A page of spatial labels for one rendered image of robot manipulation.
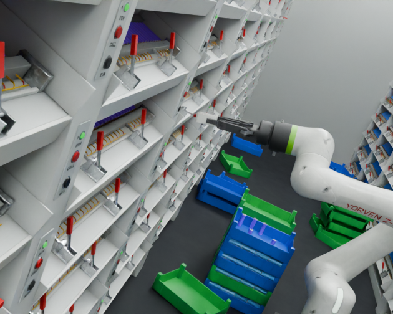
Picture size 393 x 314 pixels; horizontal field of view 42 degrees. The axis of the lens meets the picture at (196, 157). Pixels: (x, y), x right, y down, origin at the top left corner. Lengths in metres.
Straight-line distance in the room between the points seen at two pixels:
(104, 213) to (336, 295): 0.74
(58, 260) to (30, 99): 0.47
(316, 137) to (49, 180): 0.99
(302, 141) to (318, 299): 0.48
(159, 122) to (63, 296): 0.50
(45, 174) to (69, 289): 0.62
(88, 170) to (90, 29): 0.37
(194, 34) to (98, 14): 0.70
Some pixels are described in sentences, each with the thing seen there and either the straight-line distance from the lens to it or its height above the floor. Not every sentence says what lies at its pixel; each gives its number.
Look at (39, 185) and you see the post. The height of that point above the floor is 0.96.
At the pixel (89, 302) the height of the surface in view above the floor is 0.33.
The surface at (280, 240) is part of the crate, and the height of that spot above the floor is 0.33.
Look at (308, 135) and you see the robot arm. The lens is 1.56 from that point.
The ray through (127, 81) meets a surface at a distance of 0.91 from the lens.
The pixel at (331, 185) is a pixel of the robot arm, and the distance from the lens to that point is 1.49.
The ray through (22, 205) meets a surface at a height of 0.92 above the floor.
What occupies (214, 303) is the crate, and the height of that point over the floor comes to 0.01.
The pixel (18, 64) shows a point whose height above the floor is 1.12.
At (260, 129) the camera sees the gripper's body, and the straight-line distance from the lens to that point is 1.56.
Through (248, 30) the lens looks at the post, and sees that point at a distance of 2.73.
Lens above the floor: 1.29
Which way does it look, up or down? 18 degrees down
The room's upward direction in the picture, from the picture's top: 23 degrees clockwise
